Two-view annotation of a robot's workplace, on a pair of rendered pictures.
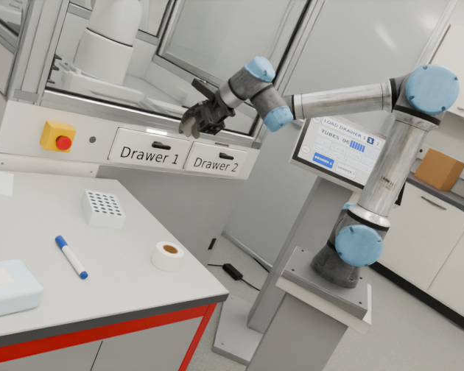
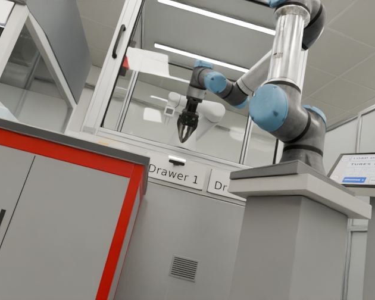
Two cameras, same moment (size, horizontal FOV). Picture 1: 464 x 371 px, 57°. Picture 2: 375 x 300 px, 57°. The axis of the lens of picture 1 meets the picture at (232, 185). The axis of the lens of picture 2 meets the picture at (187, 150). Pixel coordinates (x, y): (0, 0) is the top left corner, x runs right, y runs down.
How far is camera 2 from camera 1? 120 cm
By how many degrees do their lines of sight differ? 57
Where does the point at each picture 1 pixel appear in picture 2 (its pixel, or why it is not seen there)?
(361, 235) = (261, 92)
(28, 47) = (91, 105)
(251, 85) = (196, 72)
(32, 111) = (92, 138)
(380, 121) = not seen: outside the picture
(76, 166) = not seen: hidden behind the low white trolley
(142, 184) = (171, 200)
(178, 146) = (196, 169)
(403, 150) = (279, 31)
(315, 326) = (273, 221)
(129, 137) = (153, 157)
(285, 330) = (249, 242)
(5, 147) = not seen: hidden behind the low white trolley
